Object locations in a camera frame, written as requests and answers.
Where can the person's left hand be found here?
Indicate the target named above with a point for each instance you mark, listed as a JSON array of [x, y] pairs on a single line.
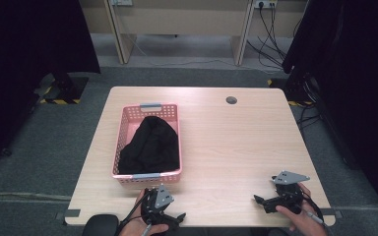
[[134, 226]]

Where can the person's right hand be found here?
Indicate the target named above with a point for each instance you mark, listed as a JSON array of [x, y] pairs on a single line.
[[303, 223]]

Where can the pink plastic basket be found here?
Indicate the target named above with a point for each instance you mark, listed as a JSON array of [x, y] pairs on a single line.
[[127, 115]]

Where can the white power strip with plugs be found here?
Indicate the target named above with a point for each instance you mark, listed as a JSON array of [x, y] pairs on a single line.
[[265, 3]]

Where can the black cloth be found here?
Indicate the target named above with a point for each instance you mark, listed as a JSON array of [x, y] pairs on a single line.
[[152, 147]]

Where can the black curtain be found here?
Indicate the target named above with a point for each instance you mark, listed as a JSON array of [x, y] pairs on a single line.
[[357, 82], [26, 49]]

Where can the grey tape strip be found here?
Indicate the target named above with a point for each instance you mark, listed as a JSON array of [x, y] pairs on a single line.
[[72, 213], [330, 213]]

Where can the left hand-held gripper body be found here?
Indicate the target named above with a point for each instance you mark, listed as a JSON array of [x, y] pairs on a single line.
[[161, 197]]

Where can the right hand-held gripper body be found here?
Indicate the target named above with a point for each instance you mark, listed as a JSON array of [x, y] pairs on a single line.
[[288, 193]]

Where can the beige wooden desk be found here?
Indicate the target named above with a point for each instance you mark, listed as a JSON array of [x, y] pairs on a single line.
[[183, 19]]

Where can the black padded chair part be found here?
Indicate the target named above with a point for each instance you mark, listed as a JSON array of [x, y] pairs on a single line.
[[100, 225]]

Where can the black stand base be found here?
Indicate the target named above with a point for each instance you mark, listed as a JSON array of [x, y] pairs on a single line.
[[65, 90]]

